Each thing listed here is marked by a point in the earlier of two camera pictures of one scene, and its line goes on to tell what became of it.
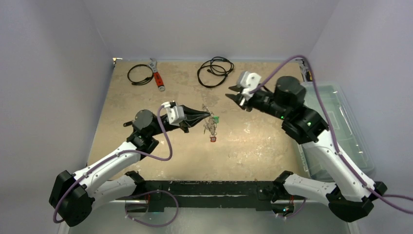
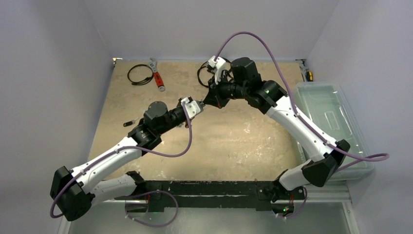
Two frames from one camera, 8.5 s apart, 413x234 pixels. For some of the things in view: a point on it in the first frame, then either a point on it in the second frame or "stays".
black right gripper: [246, 101] -> [215, 96]
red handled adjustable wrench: [153, 66] stays
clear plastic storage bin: [331, 101] stays
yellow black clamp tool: [306, 74] stays
